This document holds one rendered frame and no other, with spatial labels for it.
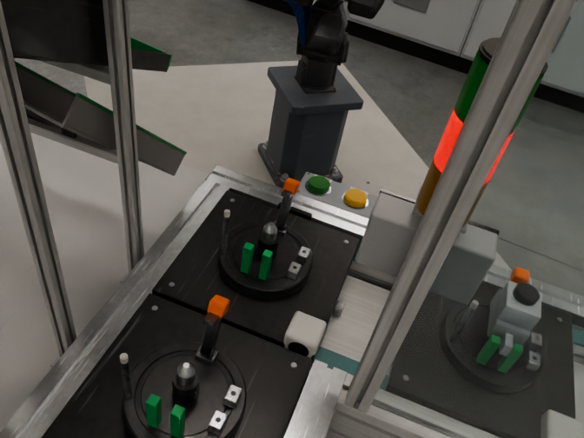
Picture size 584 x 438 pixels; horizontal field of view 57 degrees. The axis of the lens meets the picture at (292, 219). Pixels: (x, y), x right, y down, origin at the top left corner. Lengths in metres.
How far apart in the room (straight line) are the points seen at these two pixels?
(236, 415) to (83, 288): 0.38
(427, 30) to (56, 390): 3.36
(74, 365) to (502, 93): 0.57
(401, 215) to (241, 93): 0.92
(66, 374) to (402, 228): 0.44
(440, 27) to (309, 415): 3.25
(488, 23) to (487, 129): 3.27
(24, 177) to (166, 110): 0.76
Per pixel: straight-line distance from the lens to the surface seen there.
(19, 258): 0.99
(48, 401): 0.72
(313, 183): 0.95
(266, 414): 0.68
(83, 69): 0.71
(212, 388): 0.66
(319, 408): 0.70
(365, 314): 0.85
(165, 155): 0.87
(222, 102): 1.34
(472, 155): 0.43
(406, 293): 0.53
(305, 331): 0.72
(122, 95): 0.68
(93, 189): 1.09
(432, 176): 0.48
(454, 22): 3.71
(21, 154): 0.56
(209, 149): 1.19
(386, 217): 0.51
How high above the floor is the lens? 1.57
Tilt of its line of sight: 43 degrees down
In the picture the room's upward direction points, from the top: 11 degrees clockwise
